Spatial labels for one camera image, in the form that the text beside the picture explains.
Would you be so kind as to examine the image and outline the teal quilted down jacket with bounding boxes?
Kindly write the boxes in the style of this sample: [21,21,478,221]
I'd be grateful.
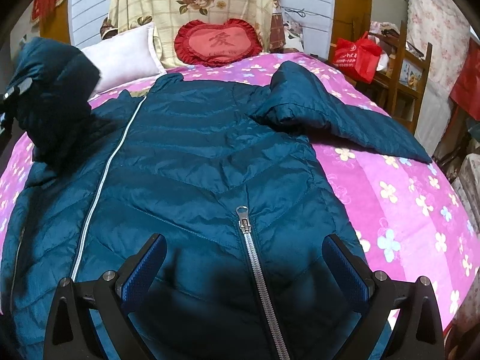
[1,38,431,359]

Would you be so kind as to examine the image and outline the pink floral bed sheet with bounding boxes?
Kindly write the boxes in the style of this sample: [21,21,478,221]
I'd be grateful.
[1,53,479,329]

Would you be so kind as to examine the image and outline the red Chinese knot hanging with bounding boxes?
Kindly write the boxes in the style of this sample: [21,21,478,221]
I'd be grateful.
[31,0,64,24]

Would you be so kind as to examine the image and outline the white pillow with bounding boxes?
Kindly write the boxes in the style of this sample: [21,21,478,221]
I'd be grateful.
[81,23,166,94]

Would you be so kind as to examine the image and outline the cream floral rose quilt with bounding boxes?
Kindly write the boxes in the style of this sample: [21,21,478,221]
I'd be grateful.
[103,0,278,68]

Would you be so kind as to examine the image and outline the wooden shelf rack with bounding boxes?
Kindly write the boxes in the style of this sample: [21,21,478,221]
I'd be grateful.
[355,21,433,133]

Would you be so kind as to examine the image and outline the red heart-shaped cushion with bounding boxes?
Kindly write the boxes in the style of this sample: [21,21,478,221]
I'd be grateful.
[174,19,263,67]

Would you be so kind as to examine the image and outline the red shopping bag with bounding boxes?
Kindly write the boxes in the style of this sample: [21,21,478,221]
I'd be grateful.
[332,32,383,84]

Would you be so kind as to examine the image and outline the pink floral curtain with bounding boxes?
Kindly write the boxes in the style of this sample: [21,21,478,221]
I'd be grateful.
[407,0,470,93]

